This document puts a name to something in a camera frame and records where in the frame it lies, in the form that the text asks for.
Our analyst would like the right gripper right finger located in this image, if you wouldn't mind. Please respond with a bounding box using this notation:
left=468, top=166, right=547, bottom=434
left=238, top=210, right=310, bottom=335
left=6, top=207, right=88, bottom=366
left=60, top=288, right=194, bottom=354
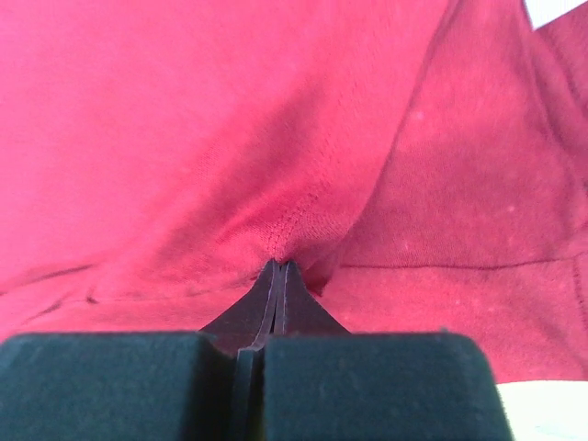
left=264, top=263, right=512, bottom=440

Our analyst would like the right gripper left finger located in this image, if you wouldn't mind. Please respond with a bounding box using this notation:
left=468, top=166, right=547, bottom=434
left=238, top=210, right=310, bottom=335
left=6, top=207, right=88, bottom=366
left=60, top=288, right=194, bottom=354
left=1, top=261, right=280, bottom=440

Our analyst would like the dark red t shirt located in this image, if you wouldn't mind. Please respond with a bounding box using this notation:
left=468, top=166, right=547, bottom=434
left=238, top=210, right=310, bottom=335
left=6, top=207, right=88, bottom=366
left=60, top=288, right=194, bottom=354
left=1, top=1, right=587, bottom=382

